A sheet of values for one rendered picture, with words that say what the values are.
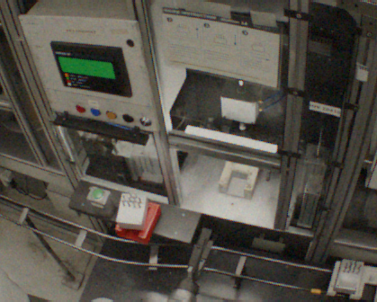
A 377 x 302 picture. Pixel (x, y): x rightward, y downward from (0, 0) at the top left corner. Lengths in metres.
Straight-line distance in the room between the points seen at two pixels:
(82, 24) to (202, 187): 0.94
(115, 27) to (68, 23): 0.16
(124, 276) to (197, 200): 0.47
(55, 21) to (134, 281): 1.18
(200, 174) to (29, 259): 1.47
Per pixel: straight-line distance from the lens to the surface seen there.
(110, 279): 2.12
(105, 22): 1.31
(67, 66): 1.48
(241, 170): 1.96
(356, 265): 1.82
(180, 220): 1.93
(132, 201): 1.83
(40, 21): 1.44
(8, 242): 3.22
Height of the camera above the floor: 2.60
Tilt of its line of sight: 53 degrees down
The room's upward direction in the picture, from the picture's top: 9 degrees counter-clockwise
